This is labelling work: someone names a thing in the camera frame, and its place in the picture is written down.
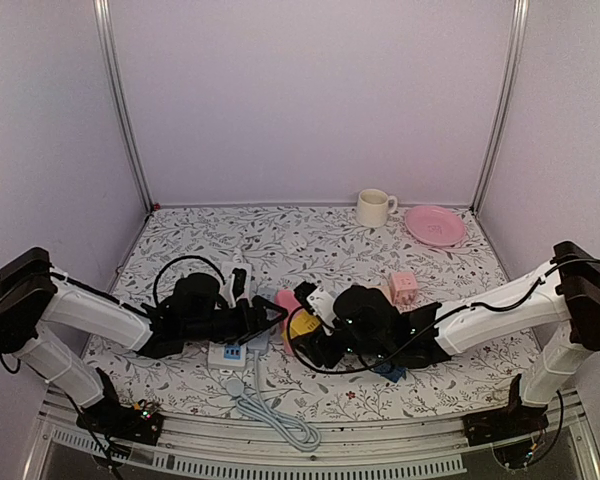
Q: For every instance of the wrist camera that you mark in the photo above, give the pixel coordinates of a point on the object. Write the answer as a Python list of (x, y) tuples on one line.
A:
[(238, 282), (316, 300)]

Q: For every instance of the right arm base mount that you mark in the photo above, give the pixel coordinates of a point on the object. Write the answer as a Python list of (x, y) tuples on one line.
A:
[(512, 420)]

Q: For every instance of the cream ceramic mug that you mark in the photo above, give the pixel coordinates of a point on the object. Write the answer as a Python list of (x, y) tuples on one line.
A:
[(374, 207)]

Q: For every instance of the yellow cube socket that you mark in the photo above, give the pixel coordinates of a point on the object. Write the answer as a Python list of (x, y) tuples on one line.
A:
[(304, 323)]

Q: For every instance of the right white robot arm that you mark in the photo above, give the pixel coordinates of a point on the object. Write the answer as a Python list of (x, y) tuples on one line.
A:
[(564, 291)]

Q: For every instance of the front aluminium rail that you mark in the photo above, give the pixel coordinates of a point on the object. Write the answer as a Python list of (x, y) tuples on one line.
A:
[(191, 447)]

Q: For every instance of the aluminium frame post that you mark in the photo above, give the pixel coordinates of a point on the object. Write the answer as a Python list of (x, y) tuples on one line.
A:
[(511, 67), (105, 30)]

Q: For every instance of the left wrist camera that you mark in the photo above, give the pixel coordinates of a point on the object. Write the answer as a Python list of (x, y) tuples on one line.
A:
[(238, 282)]

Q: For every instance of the dark blue cube socket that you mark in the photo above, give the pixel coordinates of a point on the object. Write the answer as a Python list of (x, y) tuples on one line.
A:
[(390, 372)]

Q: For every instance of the light blue power strip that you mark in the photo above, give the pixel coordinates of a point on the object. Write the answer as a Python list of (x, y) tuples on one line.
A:
[(255, 405)]

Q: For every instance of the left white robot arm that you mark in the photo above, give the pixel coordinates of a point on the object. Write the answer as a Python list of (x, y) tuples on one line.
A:
[(35, 296)]

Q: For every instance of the pink cube socket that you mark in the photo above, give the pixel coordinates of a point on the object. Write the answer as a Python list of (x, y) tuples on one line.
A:
[(403, 288)]

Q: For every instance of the beige cube socket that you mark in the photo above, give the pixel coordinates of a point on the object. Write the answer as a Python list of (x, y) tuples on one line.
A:
[(386, 291)]

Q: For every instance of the left aluminium frame post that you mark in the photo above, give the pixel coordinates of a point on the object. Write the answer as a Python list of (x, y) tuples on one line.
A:
[(105, 30)]

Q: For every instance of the pink power strip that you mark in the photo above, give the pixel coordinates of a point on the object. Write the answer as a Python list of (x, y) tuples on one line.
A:
[(285, 299)]

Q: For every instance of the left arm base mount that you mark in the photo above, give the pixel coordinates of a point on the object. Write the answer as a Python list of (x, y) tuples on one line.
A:
[(140, 423)]

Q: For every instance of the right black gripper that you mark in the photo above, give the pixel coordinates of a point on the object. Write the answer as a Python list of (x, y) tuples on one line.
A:
[(316, 345)]

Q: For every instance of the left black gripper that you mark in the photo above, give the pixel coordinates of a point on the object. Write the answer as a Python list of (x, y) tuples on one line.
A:
[(258, 316)]

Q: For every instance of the white power strip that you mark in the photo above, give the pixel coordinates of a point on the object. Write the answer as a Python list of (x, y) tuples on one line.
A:
[(228, 357)]

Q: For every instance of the pink plate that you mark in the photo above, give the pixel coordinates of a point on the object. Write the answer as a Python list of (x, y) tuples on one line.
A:
[(434, 225)]

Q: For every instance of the right aluminium frame post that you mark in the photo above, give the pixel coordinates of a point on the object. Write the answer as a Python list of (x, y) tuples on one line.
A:
[(511, 67)]

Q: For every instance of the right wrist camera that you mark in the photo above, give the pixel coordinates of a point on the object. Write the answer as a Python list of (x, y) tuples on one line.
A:
[(316, 300)]

